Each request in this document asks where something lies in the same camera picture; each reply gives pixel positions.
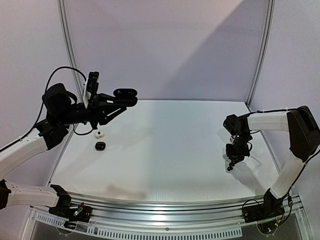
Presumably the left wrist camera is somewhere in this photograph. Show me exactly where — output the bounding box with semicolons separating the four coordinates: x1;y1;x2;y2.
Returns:
82;71;100;108

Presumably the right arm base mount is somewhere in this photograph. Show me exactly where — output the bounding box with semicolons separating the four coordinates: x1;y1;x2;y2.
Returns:
241;197;285;223

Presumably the black glossy charging case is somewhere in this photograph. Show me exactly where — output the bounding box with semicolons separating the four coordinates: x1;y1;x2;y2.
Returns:
95;141;106;151

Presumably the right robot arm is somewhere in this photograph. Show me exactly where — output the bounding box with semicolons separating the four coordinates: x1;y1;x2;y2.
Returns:
222;105;320;218

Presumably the white earbud charging case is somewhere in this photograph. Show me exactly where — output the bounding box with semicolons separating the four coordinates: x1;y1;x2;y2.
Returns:
94;130;105;139

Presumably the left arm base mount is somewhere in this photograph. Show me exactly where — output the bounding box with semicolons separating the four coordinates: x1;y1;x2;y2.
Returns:
48;199;93;223

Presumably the black oval charging case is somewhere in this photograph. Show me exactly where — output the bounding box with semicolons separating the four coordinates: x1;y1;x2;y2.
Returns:
113;88;138;107

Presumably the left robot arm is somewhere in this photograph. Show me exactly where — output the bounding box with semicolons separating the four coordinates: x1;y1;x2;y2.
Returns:
0;83;138;217

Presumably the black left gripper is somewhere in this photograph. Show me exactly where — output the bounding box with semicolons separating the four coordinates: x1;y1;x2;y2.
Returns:
57;91;126;129

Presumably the aluminium front rail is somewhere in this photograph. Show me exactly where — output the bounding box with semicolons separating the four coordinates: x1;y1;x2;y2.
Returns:
23;194;313;240

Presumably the aluminium frame post left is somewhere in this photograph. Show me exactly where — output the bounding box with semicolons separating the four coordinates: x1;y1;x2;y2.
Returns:
56;0;83;86

